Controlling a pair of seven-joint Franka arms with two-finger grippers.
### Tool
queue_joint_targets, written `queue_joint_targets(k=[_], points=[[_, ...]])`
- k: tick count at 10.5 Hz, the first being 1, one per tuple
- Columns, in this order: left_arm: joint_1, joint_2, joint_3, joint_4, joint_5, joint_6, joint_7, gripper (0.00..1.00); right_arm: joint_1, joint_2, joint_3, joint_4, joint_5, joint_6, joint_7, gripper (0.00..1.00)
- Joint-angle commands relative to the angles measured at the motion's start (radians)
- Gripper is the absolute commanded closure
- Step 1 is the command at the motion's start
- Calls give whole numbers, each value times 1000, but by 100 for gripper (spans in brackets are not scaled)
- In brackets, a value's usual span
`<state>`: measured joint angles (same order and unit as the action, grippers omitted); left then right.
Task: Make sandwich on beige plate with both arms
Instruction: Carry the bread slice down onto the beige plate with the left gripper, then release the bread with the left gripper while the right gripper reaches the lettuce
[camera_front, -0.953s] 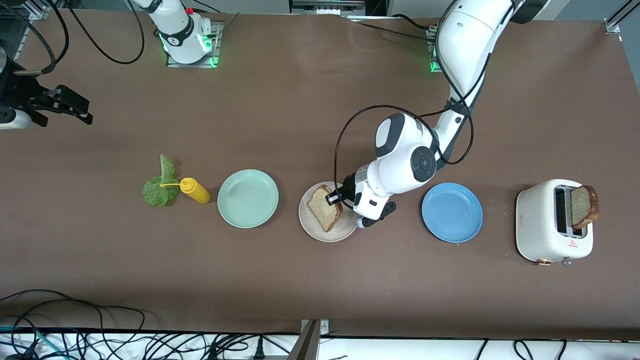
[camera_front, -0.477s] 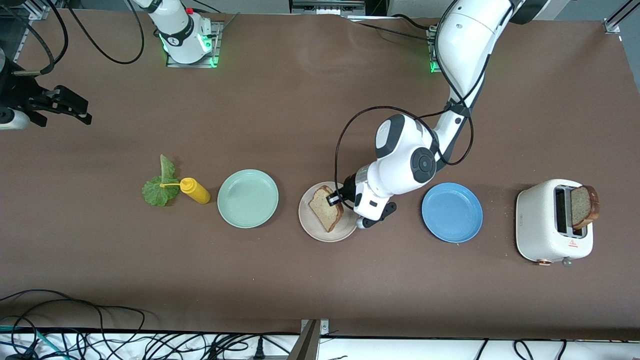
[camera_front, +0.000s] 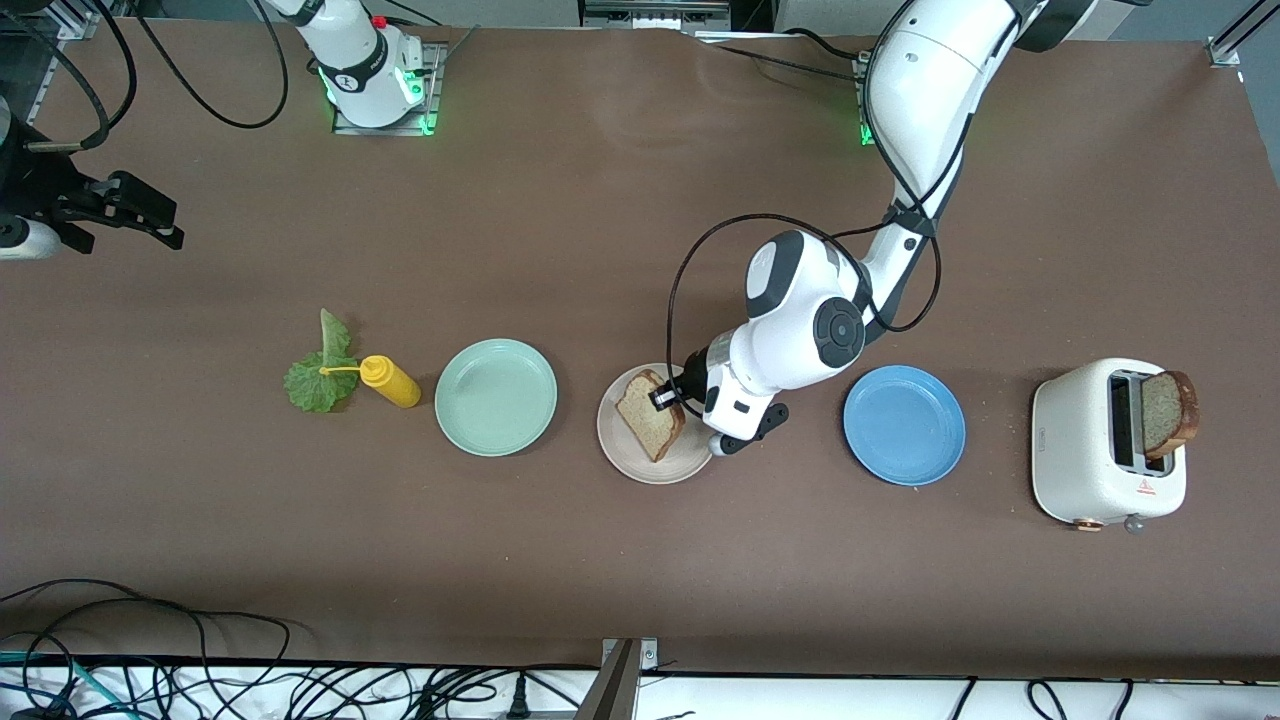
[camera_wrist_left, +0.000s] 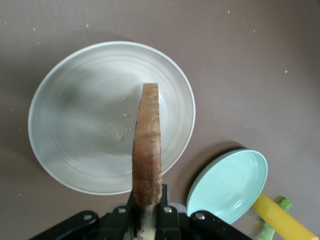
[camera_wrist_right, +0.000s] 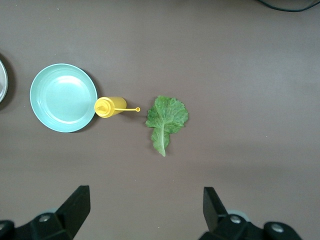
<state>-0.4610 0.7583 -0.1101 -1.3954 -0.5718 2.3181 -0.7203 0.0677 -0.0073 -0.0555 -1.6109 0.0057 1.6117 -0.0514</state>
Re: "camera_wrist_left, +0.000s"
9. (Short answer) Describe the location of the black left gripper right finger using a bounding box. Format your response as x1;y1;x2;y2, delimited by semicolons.
155;184;251;240

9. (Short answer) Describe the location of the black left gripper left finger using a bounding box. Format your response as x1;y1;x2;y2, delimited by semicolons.
28;191;138;240

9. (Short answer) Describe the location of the beige plate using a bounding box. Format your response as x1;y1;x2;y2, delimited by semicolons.
27;41;197;196

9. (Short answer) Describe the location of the mint green plate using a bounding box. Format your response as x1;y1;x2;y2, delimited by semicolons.
186;149;269;225

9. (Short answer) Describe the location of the yellow mustard squeeze bottle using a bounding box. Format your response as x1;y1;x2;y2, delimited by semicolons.
251;192;320;240

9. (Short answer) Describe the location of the green lettuce leaf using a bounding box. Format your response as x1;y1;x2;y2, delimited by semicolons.
256;197;293;240

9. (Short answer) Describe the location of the brown bread slice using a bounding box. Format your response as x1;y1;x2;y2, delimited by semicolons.
131;82;163;240

